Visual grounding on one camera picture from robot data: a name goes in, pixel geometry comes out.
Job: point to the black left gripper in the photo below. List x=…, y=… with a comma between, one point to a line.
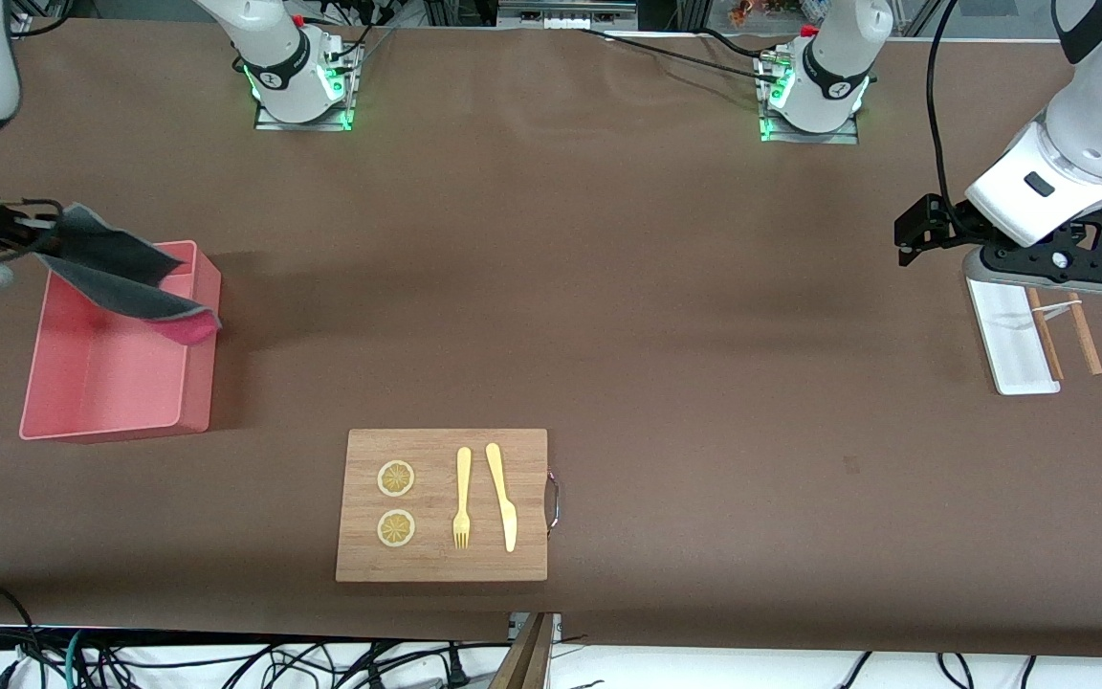
x=940, y=222

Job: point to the pink and grey cloth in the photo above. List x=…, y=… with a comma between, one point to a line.
x=111, y=268

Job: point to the thin white band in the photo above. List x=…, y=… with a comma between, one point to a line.
x=1058, y=307

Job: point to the white rectangular tray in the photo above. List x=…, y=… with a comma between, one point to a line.
x=1010, y=354

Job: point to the pink plastic bin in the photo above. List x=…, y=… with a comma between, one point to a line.
x=101, y=383

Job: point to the bamboo cutting board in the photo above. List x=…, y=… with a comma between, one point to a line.
x=369, y=450

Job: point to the lemon slice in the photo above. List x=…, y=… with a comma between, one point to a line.
x=396, y=478
x=396, y=528

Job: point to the yellow plastic fork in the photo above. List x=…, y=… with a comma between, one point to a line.
x=463, y=478

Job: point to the yellow plastic knife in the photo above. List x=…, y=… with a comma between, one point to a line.
x=503, y=507

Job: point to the wooden table brace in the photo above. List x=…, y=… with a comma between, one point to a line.
x=524, y=660

